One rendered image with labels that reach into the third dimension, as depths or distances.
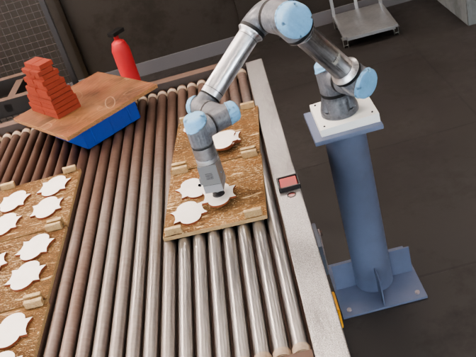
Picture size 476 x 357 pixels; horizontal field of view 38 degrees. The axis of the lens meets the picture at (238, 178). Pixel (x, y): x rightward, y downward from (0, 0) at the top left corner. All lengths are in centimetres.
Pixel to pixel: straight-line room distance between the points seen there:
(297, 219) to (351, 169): 69
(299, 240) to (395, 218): 160
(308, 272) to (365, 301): 123
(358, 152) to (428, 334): 81
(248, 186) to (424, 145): 201
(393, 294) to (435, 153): 120
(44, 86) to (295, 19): 129
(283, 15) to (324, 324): 101
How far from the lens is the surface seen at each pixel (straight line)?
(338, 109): 272
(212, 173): 227
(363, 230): 301
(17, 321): 221
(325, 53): 244
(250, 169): 249
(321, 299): 190
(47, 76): 315
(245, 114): 289
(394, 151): 423
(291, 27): 230
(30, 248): 252
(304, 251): 207
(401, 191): 386
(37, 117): 331
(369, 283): 321
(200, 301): 200
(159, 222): 241
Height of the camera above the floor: 217
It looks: 30 degrees down
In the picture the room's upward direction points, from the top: 17 degrees counter-clockwise
